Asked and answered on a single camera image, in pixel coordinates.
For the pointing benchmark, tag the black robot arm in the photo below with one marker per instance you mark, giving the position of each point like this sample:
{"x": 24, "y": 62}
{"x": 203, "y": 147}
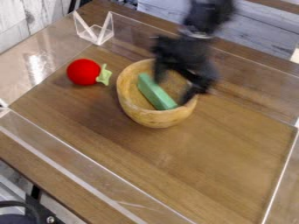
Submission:
{"x": 206, "y": 17}

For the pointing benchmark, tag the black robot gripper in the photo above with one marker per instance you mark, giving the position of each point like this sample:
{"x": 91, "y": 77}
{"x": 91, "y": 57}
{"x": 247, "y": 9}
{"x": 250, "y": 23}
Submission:
{"x": 186, "y": 54}

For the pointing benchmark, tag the brown wooden bowl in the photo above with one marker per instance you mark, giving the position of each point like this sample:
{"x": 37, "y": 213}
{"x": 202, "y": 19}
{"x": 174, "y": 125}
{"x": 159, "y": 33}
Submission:
{"x": 138, "y": 108}

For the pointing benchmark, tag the black table clamp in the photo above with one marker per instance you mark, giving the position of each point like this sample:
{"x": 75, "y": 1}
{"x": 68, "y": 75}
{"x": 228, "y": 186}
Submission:
{"x": 20, "y": 209}

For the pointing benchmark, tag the clear acrylic tray wall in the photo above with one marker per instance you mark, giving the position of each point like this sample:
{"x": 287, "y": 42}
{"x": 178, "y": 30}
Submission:
{"x": 224, "y": 168}

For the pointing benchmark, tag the green rectangular block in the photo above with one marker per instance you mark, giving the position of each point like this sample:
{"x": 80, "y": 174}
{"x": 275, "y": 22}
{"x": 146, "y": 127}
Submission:
{"x": 154, "y": 93}

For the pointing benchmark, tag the clear acrylic corner bracket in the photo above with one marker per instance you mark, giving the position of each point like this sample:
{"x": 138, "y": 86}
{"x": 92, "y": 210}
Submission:
{"x": 98, "y": 34}

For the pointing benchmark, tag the red toy tomato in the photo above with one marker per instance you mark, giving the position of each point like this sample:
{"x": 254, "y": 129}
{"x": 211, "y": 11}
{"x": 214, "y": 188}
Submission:
{"x": 86, "y": 72}

